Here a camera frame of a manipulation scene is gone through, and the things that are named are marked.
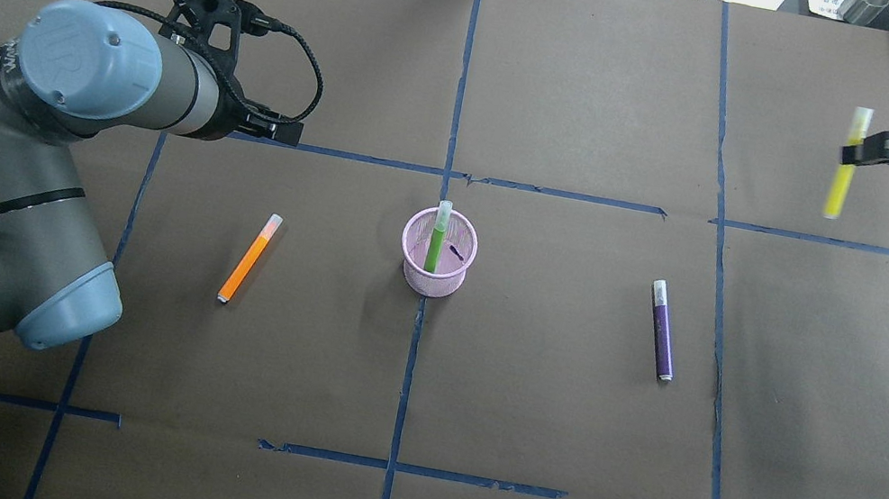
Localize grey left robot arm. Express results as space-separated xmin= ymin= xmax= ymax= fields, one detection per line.
xmin=0 ymin=0 xmax=324 ymax=351

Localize purple highlighter pen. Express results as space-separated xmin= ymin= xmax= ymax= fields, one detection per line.
xmin=651 ymin=279 xmax=675 ymax=383

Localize orange highlighter pen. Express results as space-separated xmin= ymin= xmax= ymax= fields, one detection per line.
xmin=215 ymin=214 xmax=284 ymax=304

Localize pink mesh pen holder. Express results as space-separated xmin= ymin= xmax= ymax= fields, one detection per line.
xmin=400 ymin=201 xmax=479 ymax=298

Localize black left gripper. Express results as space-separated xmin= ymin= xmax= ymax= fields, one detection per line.
xmin=164 ymin=0 xmax=316 ymax=147

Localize yellow highlighter pen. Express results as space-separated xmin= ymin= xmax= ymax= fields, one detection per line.
xmin=821 ymin=103 xmax=875 ymax=224

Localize green highlighter pen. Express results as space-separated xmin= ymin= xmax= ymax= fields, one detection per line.
xmin=423 ymin=200 xmax=453 ymax=274

